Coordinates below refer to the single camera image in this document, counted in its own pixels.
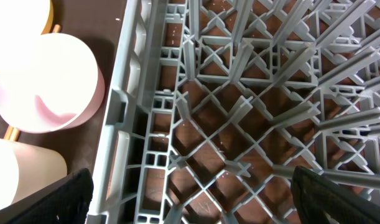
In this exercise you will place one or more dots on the grey dishwasher rack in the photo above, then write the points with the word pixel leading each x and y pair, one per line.
pixel 212 105

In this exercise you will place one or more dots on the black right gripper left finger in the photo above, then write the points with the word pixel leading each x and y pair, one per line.
pixel 64 201

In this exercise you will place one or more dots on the pale green cup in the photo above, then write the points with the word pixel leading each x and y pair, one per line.
pixel 26 169

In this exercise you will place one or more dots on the dark brown serving tray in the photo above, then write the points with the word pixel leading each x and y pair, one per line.
pixel 97 24

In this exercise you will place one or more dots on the yellow round plate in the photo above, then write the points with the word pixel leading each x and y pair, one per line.
pixel 21 20

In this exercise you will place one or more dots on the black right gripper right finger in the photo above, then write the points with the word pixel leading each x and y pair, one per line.
pixel 317 199

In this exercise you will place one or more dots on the pink bowl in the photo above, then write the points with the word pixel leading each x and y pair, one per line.
pixel 52 83

